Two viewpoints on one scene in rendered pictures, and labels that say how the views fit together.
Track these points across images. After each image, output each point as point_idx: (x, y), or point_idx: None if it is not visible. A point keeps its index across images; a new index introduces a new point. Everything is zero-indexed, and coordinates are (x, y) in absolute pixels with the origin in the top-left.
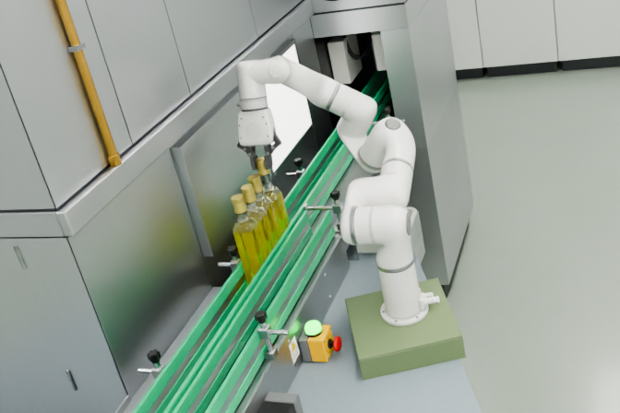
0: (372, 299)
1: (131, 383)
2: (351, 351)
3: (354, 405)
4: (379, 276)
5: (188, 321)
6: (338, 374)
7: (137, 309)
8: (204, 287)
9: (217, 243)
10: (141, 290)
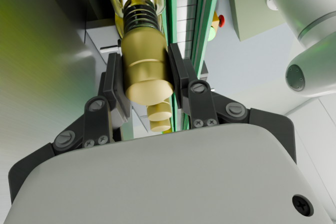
0: None
1: (130, 109)
2: (226, 7)
3: (228, 45)
4: (293, 32)
5: None
6: (217, 29)
7: (126, 131)
8: (92, 50)
9: (87, 55)
10: (123, 136)
